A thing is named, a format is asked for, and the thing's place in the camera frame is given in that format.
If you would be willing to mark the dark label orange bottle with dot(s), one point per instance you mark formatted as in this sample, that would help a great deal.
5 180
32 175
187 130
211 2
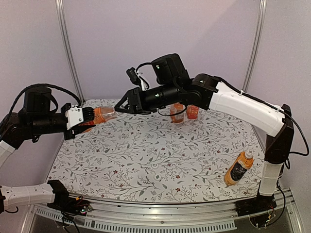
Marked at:
241 165

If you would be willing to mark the right aluminium frame post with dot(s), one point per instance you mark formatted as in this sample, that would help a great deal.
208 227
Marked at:
256 44

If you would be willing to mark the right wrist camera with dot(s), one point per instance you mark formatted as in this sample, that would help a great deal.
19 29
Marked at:
137 78

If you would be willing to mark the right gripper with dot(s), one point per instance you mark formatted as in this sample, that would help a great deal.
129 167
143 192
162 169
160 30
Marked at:
134 95

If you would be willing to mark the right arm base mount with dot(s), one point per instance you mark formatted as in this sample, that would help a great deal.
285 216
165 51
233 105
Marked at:
260 209

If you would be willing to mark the aluminium front rail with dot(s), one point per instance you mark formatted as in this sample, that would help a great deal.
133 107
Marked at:
117 216

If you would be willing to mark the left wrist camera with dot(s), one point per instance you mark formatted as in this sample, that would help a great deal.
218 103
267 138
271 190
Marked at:
74 116

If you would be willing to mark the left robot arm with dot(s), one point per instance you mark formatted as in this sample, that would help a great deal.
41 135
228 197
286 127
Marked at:
41 109

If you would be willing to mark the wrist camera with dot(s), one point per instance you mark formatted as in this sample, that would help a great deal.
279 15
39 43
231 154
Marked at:
137 78
74 116

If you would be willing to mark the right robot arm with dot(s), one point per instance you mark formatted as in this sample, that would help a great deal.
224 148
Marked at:
214 93

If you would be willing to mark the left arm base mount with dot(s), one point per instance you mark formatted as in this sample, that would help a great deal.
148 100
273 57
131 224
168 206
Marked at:
63 202

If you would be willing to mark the floral patterned table mat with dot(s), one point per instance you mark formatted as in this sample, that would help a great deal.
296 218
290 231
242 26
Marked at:
114 160

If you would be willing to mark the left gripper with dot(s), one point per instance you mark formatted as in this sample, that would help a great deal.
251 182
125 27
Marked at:
75 130

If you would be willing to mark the aluminium frame post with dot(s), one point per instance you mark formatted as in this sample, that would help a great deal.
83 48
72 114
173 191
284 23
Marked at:
256 44
67 47

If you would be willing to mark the left aluminium frame post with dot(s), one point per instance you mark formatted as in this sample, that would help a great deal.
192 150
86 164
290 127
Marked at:
67 47

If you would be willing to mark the orange tea bottle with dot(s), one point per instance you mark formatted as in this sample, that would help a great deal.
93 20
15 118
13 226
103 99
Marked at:
102 115
176 112
192 112

